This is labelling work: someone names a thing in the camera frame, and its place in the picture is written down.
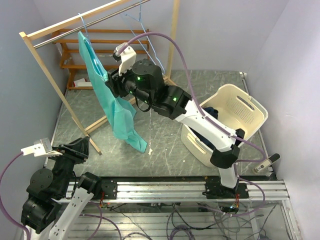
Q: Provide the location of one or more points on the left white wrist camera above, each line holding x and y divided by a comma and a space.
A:
41, 148

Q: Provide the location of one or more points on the aluminium rail frame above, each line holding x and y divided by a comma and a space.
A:
116, 190

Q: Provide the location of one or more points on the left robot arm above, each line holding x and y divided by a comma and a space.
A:
48, 186

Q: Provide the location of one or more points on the light blue wire hanger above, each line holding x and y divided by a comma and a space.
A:
148, 48

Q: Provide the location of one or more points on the cream plastic laundry basket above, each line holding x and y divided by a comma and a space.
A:
236, 110

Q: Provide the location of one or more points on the small device on table edge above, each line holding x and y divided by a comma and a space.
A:
266, 163

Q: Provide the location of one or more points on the teal t shirt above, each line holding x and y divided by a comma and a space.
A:
119, 112

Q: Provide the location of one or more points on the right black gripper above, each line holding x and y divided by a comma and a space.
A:
115, 82

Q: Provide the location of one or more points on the wooden shoe shelf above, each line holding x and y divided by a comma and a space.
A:
104, 41

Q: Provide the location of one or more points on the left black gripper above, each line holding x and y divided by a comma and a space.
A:
77, 150

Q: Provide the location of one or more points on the light blue hanger with teal shirt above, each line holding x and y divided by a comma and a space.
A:
85, 27

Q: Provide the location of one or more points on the navy blue t shirt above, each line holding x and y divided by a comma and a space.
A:
214, 113

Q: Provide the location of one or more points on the white red flat box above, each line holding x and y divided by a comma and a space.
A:
82, 83

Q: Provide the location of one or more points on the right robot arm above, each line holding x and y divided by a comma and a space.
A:
144, 80

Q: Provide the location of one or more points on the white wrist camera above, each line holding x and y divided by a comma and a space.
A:
127, 57
41, 148

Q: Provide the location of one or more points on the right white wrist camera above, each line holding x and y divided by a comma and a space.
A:
127, 57

